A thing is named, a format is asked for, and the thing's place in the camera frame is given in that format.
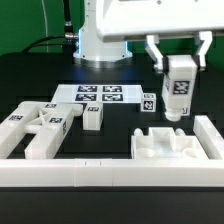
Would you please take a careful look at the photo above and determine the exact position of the white tagged cube left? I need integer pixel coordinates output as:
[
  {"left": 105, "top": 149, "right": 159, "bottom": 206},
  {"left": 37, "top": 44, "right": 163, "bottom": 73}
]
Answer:
[{"left": 141, "top": 93, "right": 156, "bottom": 112}]

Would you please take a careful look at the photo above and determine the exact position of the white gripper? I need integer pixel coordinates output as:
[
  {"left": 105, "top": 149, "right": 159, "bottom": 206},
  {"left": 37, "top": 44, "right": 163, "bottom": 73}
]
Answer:
[{"left": 96, "top": 0, "right": 224, "bottom": 73}]

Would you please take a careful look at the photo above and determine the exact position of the white chair back frame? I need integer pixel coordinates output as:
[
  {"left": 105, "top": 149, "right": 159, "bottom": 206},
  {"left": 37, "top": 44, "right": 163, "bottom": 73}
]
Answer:
[{"left": 0, "top": 101, "right": 83, "bottom": 160}]

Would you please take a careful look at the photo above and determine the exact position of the white thin cable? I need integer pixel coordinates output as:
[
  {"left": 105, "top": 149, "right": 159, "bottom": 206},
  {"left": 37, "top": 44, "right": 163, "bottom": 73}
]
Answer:
[{"left": 41, "top": 0, "right": 50, "bottom": 54}]

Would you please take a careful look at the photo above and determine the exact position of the white U-shaped fence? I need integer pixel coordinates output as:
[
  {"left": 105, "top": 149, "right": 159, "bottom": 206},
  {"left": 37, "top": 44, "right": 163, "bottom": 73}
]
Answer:
[{"left": 0, "top": 116, "right": 224, "bottom": 187}]

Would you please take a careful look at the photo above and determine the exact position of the white chair seat part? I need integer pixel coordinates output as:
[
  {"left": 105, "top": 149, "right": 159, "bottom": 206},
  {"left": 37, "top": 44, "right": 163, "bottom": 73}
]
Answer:
[{"left": 131, "top": 127, "right": 208, "bottom": 160}]

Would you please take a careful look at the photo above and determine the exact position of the white tagged cube right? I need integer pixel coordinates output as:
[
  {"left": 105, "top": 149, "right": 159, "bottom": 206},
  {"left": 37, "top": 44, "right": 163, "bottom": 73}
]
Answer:
[{"left": 182, "top": 107, "right": 190, "bottom": 116}]

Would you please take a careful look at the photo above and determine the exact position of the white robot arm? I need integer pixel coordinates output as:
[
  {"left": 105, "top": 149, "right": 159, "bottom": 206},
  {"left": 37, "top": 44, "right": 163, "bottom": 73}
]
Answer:
[{"left": 74, "top": 0, "right": 224, "bottom": 73}]

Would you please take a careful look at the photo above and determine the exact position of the white fiducial marker plate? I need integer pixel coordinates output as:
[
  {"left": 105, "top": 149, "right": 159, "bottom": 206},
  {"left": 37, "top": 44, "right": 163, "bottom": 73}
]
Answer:
[{"left": 52, "top": 84, "right": 143, "bottom": 104}]

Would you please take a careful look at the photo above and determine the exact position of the black cable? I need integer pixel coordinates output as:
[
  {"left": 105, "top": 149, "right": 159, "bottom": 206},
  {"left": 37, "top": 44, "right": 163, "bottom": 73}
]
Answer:
[{"left": 21, "top": 0, "right": 80, "bottom": 54}]

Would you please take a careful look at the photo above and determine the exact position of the white tagged cube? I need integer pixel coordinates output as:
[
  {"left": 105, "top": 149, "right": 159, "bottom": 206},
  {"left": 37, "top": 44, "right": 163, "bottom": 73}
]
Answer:
[
  {"left": 182, "top": 107, "right": 190, "bottom": 116},
  {"left": 141, "top": 93, "right": 156, "bottom": 112}
]

